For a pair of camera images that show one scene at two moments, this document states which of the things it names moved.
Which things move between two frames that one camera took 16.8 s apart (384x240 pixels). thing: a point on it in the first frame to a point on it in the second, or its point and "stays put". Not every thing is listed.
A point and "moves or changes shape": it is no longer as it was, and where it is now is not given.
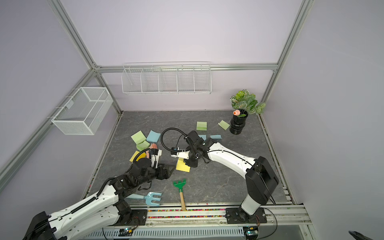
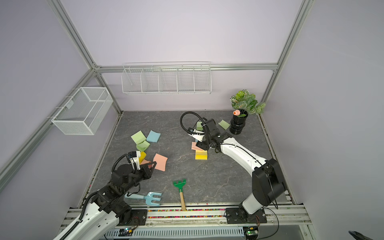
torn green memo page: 224,125 stays put
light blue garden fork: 149,198 stays put
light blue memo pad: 153,136 stays put
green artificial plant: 244,102 stays put
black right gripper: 192,164 to 202,145
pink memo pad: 153,146 moves or changes shape
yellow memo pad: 182,166 moves or changes shape
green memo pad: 201,126 stays put
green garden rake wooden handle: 180,184 stays put
